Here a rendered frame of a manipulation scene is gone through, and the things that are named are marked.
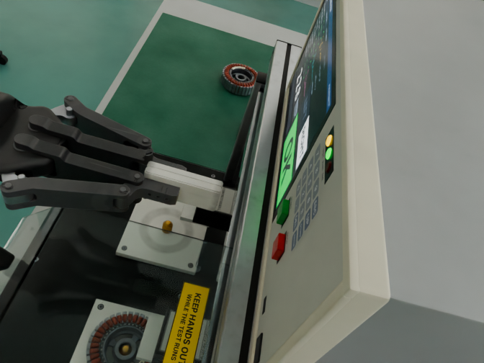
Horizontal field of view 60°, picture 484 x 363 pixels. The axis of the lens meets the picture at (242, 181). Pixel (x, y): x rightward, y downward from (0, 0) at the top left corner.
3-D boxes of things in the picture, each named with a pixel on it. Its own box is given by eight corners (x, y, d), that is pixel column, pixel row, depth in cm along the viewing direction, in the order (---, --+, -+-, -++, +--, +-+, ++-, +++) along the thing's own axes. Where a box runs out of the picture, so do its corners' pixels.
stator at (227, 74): (262, 96, 122) (266, 86, 119) (227, 97, 117) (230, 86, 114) (249, 72, 128) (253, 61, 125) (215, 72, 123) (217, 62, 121)
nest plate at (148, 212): (115, 256, 77) (115, 252, 76) (140, 194, 87) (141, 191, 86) (194, 276, 78) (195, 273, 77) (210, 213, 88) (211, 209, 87)
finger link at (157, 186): (124, 171, 37) (113, 196, 35) (180, 186, 37) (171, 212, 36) (124, 181, 38) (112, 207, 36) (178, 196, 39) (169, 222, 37)
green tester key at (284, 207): (275, 223, 39) (281, 212, 38) (277, 209, 41) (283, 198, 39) (286, 226, 40) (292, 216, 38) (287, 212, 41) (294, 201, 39)
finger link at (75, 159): (19, 130, 36) (10, 140, 35) (146, 168, 36) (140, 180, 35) (26, 160, 39) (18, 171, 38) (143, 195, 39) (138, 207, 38)
